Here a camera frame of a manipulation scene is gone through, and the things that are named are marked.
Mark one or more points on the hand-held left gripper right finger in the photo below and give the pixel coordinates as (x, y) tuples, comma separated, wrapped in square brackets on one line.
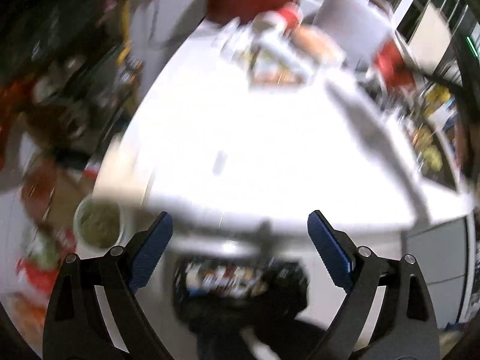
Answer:
[(330, 251)]

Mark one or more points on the small red box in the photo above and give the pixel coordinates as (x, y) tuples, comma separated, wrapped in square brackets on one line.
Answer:
[(392, 63)]

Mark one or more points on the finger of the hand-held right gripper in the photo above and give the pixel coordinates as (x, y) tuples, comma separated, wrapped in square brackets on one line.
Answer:
[(431, 78)]

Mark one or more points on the steel kitchen sink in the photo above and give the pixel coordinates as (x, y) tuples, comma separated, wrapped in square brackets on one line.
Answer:
[(431, 150)]

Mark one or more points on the white pink rice cooker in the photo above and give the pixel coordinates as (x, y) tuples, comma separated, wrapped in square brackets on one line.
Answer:
[(348, 22)]

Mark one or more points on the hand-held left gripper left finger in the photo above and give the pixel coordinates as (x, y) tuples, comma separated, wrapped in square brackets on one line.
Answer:
[(150, 251)]

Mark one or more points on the red white packaging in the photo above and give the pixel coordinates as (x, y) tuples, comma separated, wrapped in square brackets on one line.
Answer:
[(41, 273)]

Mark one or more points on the white cutting board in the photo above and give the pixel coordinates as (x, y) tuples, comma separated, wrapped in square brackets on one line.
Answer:
[(431, 33)]

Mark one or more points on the white bowl of green food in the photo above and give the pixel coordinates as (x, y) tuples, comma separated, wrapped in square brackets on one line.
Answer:
[(99, 225)]

